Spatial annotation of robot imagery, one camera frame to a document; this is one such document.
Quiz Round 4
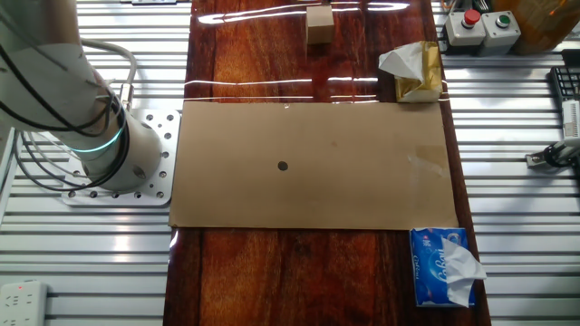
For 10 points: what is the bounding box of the light wooden block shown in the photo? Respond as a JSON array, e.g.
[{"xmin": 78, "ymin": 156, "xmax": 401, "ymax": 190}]
[{"xmin": 305, "ymin": 5, "xmax": 335, "ymax": 45}]

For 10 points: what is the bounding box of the brown cardboard sheet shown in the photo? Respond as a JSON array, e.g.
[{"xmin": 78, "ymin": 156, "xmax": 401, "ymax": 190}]
[{"xmin": 168, "ymin": 100, "xmax": 459, "ymax": 231}]

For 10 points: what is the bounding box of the dark red wooden board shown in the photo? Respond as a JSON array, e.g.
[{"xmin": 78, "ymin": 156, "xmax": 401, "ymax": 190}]
[{"xmin": 162, "ymin": 0, "xmax": 493, "ymax": 326}]

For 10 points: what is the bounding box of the gold tissue pack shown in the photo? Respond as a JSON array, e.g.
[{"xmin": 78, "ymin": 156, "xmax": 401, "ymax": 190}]
[{"xmin": 378, "ymin": 40, "xmax": 444, "ymax": 104}]

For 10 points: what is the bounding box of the blue tissue pack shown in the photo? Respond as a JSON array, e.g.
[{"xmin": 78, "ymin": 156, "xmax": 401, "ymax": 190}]
[{"xmin": 409, "ymin": 225, "xmax": 488, "ymax": 309}]

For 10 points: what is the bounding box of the green button box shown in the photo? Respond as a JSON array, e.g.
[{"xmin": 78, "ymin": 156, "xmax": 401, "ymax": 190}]
[{"xmin": 478, "ymin": 11, "xmax": 522, "ymax": 58}]

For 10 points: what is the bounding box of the black keyboard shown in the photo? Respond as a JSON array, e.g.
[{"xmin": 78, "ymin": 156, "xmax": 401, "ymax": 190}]
[{"xmin": 550, "ymin": 65, "xmax": 580, "ymax": 103}]

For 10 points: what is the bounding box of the brown cardboard box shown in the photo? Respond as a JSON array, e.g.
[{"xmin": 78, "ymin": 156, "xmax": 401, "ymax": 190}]
[{"xmin": 491, "ymin": 0, "xmax": 580, "ymax": 56}]

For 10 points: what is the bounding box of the white power strip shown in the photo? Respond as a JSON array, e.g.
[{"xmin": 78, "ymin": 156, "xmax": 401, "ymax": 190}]
[{"xmin": 0, "ymin": 280, "xmax": 49, "ymax": 326}]

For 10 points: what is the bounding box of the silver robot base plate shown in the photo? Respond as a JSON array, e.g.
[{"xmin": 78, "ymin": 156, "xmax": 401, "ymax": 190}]
[{"xmin": 61, "ymin": 108, "xmax": 181, "ymax": 208}]

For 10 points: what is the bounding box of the black cable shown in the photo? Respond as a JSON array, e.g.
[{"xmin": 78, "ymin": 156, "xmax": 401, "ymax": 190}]
[{"xmin": 0, "ymin": 0, "xmax": 131, "ymax": 191}]

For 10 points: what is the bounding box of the thick grey cable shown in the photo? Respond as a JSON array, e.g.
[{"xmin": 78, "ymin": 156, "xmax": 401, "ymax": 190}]
[{"xmin": 80, "ymin": 38, "xmax": 138, "ymax": 112}]

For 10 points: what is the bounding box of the silver camera on bracket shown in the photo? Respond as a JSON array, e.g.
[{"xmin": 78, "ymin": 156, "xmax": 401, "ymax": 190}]
[{"xmin": 525, "ymin": 138, "xmax": 580, "ymax": 169}]

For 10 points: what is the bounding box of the silver camera with vents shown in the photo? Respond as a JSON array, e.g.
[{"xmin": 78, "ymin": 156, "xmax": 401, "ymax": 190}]
[{"xmin": 561, "ymin": 99, "xmax": 580, "ymax": 139}]

